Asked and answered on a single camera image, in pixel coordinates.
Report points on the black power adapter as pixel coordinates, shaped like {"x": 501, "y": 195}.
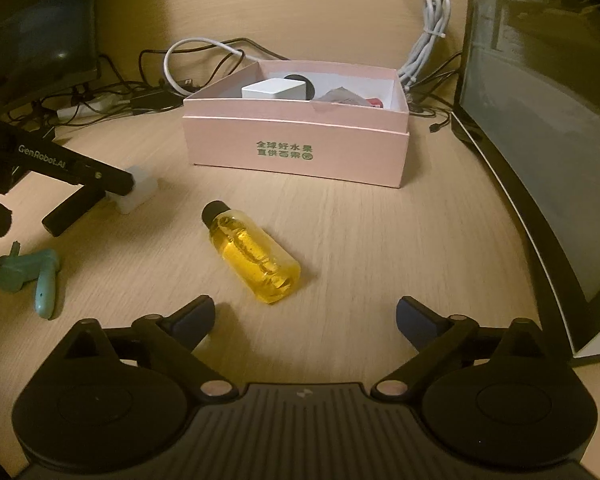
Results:
{"x": 155, "y": 100}

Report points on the yellow liquid bottle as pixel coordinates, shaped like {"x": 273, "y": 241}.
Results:
{"x": 255, "y": 255}

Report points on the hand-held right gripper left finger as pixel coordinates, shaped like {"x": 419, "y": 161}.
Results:
{"x": 200, "y": 312}

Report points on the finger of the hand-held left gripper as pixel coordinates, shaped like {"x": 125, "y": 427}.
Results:
{"x": 72, "y": 212}
{"x": 105, "y": 177}

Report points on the pink cardboard box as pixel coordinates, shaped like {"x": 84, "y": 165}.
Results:
{"x": 230, "y": 140}

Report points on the grey packet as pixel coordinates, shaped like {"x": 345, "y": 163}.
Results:
{"x": 342, "y": 96}

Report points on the black cylinder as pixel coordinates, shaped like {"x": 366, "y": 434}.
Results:
{"x": 312, "y": 85}

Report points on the teal plastic tool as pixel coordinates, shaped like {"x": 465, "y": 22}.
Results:
{"x": 22, "y": 267}

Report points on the dark monitor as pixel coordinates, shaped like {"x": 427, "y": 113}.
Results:
{"x": 35, "y": 25}

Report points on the small white plug adapter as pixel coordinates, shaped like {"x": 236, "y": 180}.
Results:
{"x": 140, "y": 192}

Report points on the white power strip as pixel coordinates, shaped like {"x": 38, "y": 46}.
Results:
{"x": 87, "y": 106}

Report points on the white cube charger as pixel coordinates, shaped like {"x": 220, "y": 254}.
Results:
{"x": 270, "y": 91}

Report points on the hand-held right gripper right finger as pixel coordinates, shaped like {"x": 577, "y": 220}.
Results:
{"x": 411, "y": 316}

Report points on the large curved monitor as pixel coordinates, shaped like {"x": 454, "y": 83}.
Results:
{"x": 545, "y": 110}

